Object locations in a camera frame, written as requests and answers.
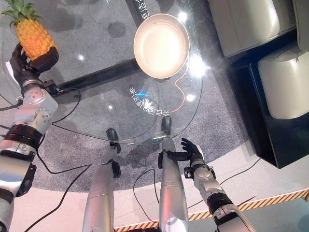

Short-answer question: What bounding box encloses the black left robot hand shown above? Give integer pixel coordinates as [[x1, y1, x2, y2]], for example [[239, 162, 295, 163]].
[[4, 43, 60, 87]]

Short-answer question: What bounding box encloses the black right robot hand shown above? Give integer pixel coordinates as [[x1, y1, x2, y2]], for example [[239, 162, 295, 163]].
[[170, 138, 205, 167]]

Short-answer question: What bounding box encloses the yellow pineapple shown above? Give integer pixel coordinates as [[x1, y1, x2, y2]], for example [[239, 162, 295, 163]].
[[0, 0, 57, 61]]

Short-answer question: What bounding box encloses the white round plate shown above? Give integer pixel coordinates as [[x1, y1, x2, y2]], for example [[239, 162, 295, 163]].
[[133, 14, 190, 79]]

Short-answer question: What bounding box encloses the silver right robot leg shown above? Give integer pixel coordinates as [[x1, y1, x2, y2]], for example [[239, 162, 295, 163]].
[[158, 116, 189, 232]]

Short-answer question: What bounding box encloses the silver robot leg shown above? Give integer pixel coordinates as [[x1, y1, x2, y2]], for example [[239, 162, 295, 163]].
[[82, 128, 121, 232], [158, 116, 189, 232]]

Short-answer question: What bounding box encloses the grey round carpet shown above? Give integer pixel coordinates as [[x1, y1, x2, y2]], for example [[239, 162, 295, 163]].
[[0, 0, 260, 193]]

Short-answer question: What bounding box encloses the yellow black hazard tape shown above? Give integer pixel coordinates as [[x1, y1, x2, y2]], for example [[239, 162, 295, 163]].
[[187, 189, 309, 222]]

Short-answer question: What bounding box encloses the black table base beam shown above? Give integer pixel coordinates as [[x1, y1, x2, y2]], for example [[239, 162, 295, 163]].
[[40, 58, 140, 104]]

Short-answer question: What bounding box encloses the round glass table top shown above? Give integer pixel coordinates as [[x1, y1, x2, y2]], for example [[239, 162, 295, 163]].
[[0, 0, 205, 146]]

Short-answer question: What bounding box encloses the silver left robot leg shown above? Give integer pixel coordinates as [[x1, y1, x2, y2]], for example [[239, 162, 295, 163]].
[[82, 128, 121, 232]]

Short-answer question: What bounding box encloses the white cushioned stool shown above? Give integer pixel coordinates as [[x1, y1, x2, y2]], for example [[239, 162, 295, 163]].
[[207, 0, 282, 58], [257, 51, 309, 119]]

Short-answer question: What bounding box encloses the orange cable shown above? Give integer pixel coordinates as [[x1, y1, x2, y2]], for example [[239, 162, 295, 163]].
[[172, 57, 190, 113]]

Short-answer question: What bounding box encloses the black cable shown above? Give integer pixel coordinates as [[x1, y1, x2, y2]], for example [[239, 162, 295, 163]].
[[35, 87, 92, 174], [26, 164, 92, 232], [133, 168, 160, 225]]

